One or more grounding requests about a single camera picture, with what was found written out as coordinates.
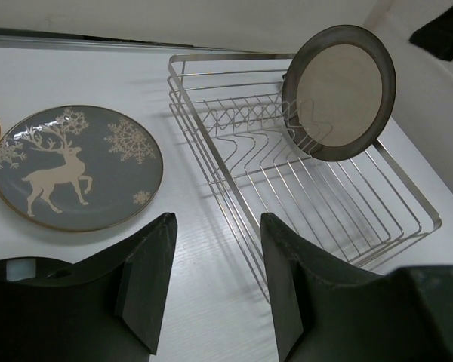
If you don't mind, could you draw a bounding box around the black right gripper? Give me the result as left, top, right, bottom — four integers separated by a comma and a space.
409, 5, 453, 61

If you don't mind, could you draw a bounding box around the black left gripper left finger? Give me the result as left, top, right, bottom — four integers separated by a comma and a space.
48, 213, 177, 354

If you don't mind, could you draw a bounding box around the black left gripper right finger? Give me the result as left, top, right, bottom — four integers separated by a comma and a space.
260, 213, 393, 361

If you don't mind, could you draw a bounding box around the grey reindeer plate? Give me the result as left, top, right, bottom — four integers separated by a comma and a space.
0, 105, 164, 232

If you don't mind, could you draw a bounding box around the wire dish rack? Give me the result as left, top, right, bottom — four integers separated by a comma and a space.
168, 53, 442, 294

